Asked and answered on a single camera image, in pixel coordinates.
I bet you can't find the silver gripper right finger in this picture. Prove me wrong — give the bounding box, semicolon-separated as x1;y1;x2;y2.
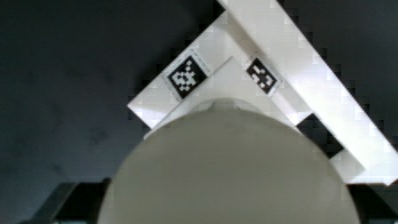
349;184;398;224

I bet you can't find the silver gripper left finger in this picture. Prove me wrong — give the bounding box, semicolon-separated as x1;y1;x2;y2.
20;178;113;224

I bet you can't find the white lamp bulb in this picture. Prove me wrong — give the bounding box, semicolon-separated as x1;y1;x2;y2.
98;99;361;224

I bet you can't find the white lamp base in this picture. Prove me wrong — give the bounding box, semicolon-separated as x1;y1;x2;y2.
129;15;312;130

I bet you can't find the white U-shaped fence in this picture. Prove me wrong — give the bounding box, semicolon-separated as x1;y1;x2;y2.
219;0;398;185

